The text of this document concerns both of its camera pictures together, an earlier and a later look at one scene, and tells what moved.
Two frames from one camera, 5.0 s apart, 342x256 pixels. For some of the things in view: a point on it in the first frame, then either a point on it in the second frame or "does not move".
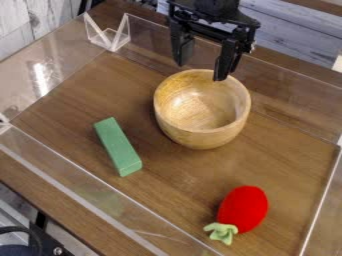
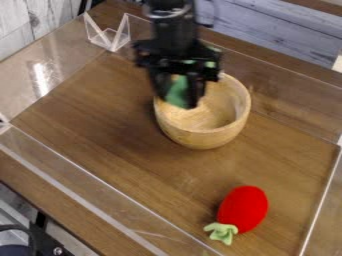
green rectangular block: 124,153 -> 176,96
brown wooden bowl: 201,112 does not move
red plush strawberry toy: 241,212 does not move
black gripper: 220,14 -> 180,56
